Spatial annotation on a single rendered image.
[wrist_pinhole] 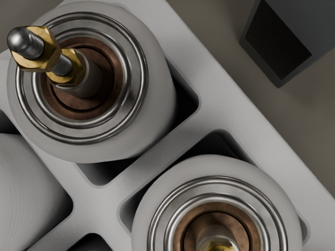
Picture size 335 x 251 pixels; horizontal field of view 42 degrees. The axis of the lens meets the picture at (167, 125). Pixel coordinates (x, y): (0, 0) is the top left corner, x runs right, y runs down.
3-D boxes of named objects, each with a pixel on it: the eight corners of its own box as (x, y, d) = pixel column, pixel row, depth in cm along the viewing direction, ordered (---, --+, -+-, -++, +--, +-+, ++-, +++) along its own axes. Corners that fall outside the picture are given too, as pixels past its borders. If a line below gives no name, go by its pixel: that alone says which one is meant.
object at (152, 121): (114, 42, 43) (56, -35, 25) (198, 91, 42) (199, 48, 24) (64, 125, 43) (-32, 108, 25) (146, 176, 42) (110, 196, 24)
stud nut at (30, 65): (34, 21, 18) (27, 15, 17) (69, 42, 18) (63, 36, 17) (10, 62, 18) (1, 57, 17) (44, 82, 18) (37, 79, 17)
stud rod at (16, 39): (72, 62, 23) (14, 20, 16) (88, 71, 23) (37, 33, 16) (63, 77, 23) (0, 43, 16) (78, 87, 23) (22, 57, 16)
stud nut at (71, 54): (62, 43, 22) (57, 39, 21) (91, 60, 22) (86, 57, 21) (42, 77, 22) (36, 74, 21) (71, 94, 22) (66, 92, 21)
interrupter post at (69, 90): (77, 51, 25) (59, 36, 22) (112, 72, 25) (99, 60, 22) (55, 86, 25) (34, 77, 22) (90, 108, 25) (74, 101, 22)
